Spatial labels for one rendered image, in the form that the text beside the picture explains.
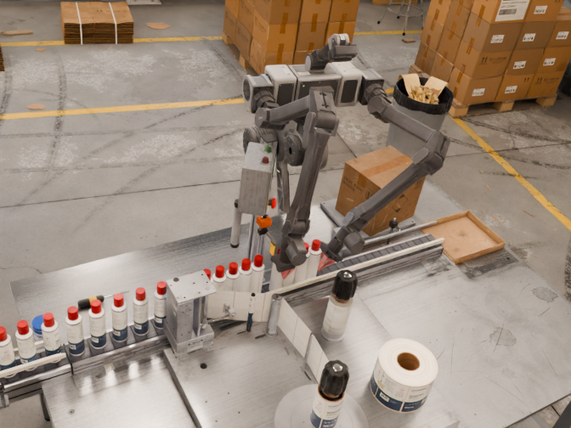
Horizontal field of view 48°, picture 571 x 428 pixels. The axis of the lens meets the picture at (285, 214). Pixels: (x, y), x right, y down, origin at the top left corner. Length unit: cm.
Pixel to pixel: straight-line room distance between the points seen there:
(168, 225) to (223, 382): 209
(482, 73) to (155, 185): 301
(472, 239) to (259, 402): 142
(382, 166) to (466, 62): 309
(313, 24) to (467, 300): 341
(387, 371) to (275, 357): 41
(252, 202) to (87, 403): 85
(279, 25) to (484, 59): 177
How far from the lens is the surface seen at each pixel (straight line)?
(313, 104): 215
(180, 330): 219
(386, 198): 246
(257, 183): 214
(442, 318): 269
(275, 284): 248
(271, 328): 233
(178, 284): 215
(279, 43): 559
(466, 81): 592
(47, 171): 468
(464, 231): 317
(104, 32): 645
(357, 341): 242
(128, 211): 428
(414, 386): 216
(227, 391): 220
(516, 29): 591
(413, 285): 278
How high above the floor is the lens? 266
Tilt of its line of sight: 38 degrees down
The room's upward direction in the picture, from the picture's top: 9 degrees clockwise
